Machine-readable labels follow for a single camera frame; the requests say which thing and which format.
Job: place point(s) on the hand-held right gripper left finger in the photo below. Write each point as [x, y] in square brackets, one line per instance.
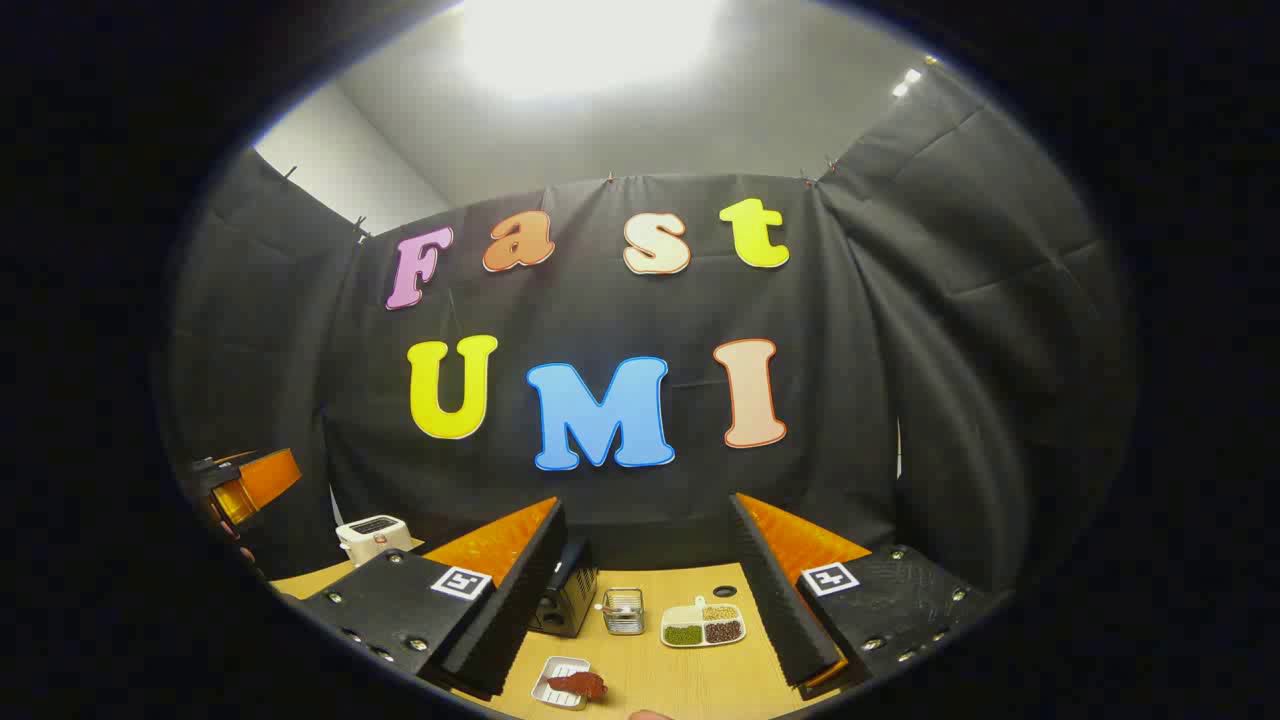
[520, 610]

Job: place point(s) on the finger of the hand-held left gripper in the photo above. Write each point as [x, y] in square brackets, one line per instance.
[265, 478]

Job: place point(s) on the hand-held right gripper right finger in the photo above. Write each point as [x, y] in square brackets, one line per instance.
[780, 610]

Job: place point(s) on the black electric oven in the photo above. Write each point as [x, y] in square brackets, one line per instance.
[568, 600]

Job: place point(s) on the red meat piece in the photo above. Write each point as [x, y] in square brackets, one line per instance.
[578, 685]

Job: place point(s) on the white divided plate with beans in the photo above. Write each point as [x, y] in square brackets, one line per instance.
[702, 627]

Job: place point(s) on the small white tray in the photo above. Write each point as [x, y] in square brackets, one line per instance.
[552, 693]

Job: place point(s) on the white toaster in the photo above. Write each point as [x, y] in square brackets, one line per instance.
[372, 538]

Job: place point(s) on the black backdrop cloth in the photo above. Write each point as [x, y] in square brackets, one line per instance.
[860, 330]

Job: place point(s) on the small ceiling spotlights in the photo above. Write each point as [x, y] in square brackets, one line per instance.
[907, 82]

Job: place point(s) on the large ceiling light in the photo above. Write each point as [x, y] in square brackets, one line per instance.
[590, 40]

